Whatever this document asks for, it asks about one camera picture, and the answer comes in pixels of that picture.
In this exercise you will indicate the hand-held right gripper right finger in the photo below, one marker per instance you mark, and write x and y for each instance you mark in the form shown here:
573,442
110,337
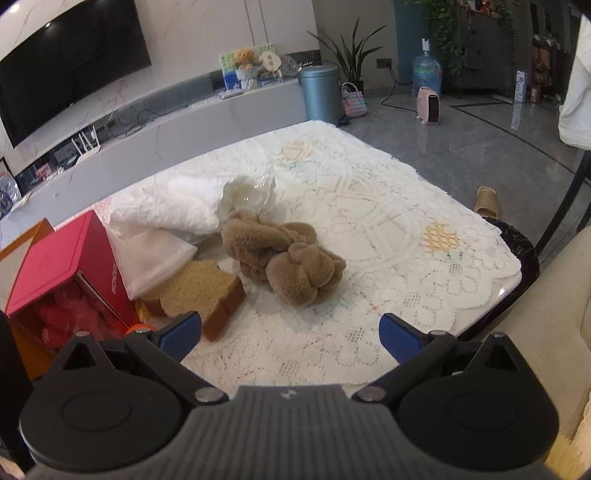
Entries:
400,334

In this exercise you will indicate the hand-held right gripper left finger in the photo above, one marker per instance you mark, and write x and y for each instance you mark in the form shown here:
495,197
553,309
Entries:
181,333

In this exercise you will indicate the toast slice plush cushion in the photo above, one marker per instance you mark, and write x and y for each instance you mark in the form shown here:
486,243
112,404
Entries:
198,286

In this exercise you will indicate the white cloth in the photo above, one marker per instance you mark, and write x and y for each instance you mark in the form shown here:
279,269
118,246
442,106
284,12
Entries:
147,258

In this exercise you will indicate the brown knotted plush toy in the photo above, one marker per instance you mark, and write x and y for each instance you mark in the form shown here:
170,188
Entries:
286,263

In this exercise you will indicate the clear bag of white stuffing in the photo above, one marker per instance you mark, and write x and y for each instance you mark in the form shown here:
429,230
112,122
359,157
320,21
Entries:
184,198

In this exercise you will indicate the orange cardboard box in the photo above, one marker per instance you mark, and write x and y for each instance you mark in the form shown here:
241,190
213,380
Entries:
23,249

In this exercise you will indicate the red box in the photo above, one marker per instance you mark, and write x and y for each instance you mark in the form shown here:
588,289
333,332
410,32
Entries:
60,263

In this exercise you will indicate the cream sofa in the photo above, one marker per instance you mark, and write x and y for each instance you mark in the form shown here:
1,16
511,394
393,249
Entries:
545,314

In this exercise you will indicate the tan slipper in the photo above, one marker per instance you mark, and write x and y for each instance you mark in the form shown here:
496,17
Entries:
487,201

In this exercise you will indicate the grey white television console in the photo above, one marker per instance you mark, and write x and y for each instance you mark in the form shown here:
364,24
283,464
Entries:
194,131

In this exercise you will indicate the white router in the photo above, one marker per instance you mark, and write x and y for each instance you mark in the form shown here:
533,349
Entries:
87,150

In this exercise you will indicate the black metal stand leg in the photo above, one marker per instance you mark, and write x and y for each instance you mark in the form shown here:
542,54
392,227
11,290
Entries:
565,198

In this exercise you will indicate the pink space heater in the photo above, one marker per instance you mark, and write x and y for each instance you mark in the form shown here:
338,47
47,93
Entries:
428,105

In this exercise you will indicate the woven basket bag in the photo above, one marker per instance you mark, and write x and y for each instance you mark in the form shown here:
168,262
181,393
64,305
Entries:
354,104

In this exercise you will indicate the blue metal trash bin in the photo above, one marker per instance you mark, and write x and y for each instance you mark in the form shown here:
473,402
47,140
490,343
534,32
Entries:
320,94

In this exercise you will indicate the green picture board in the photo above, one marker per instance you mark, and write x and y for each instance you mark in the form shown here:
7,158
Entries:
228,74

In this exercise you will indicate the blue water jug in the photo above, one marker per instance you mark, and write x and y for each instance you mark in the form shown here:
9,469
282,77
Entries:
426,69

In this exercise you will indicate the white standing carton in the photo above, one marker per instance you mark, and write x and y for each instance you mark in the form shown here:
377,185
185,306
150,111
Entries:
520,87

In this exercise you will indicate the small teddy bear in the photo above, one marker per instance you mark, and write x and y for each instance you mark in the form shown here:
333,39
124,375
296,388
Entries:
244,57

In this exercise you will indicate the potted long-leaf plant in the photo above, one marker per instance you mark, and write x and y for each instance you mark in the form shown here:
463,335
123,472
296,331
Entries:
353,55

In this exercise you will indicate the white hanging garment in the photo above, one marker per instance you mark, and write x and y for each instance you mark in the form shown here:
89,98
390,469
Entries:
577,101

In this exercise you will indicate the black flat television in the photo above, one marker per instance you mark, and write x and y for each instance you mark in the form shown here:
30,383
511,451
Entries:
69,60

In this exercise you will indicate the dark cabinet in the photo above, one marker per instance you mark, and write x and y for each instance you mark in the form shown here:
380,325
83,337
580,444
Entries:
485,46

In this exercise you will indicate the hanging green vine plant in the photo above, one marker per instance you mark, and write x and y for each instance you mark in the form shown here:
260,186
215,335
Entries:
438,23

